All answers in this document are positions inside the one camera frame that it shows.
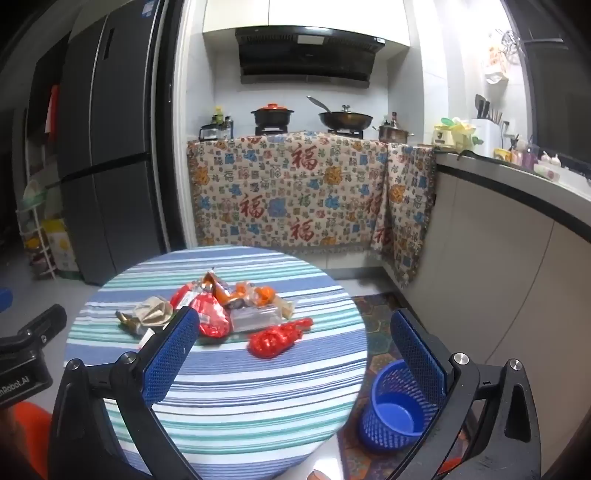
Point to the red wrapper strip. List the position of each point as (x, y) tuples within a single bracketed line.
[(184, 295)]

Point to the dark grey refrigerator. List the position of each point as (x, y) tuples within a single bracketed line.
[(115, 161)]

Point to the white utensil holder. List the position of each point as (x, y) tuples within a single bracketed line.
[(485, 138)]

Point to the striped round tablecloth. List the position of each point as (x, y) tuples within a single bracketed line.
[(258, 397)]

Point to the black range hood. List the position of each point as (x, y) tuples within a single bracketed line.
[(304, 55)]

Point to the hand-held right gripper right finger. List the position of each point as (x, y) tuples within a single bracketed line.
[(415, 357)]

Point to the gold foil wrapper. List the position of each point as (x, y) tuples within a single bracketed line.
[(125, 321)]

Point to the blue plastic waste basket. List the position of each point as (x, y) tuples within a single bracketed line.
[(392, 417)]

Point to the crumpled beige paper bag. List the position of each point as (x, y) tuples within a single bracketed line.
[(154, 312)]

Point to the hanging red cloth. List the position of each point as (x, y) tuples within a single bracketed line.
[(53, 110)]

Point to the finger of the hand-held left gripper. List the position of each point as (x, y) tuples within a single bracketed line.
[(4, 301), (46, 323)]

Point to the black wok with lid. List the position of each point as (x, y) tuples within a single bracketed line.
[(346, 120)]

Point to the black seasoning rack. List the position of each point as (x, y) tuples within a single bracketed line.
[(214, 133)]

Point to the wall hook rack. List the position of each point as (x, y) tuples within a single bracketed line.
[(501, 55)]

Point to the pink bottle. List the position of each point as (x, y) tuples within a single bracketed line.
[(528, 154)]

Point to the clear plastic wrapper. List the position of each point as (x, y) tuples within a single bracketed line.
[(254, 319)]

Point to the pale green plastic bag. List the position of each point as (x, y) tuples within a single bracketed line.
[(34, 193)]

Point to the person's orange garment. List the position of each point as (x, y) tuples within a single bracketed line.
[(34, 438)]

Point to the black clay pot orange lid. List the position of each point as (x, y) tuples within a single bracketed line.
[(272, 115)]

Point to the red snack packet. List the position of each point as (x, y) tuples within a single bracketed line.
[(211, 319)]

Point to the white paper scrap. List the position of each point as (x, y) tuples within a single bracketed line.
[(146, 338)]

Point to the white kitchen counter cabinet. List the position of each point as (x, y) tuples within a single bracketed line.
[(508, 258)]

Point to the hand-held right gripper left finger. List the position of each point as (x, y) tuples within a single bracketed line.
[(171, 357)]

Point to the orange plastic bag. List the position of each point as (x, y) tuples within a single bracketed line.
[(261, 295)]

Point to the yellow cardboard box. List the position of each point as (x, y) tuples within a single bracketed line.
[(60, 247)]

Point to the crushed orange soda can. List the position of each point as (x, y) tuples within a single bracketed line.
[(219, 290)]

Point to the steel cooking pot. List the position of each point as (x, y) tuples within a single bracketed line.
[(395, 134)]

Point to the crumpled red plastic bag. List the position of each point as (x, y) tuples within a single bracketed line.
[(274, 342)]

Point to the printed floral cloth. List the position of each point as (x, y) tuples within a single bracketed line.
[(286, 194), (406, 207)]

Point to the yellow green plastic container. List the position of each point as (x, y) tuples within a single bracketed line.
[(450, 134)]

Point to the dark window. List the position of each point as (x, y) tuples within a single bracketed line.
[(558, 101)]

